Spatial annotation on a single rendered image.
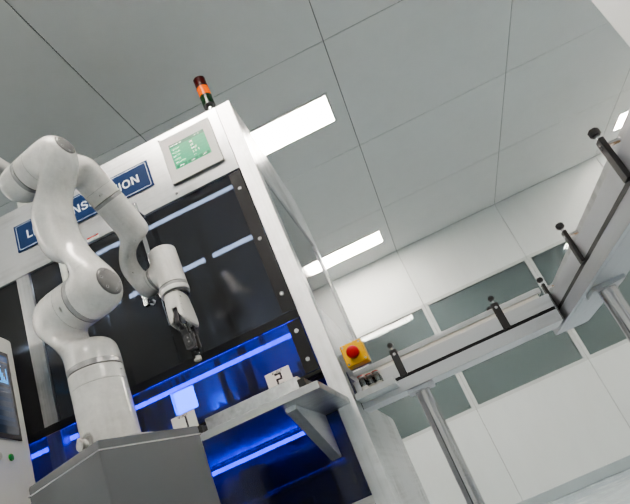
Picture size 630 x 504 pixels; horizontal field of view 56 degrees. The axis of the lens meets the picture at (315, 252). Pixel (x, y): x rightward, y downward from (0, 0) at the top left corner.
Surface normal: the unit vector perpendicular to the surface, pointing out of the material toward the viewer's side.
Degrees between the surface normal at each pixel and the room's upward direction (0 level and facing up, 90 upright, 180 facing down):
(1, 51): 180
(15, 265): 90
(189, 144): 90
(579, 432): 90
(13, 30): 180
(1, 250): 90
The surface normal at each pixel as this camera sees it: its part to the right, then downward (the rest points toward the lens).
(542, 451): -0.24, -0.33
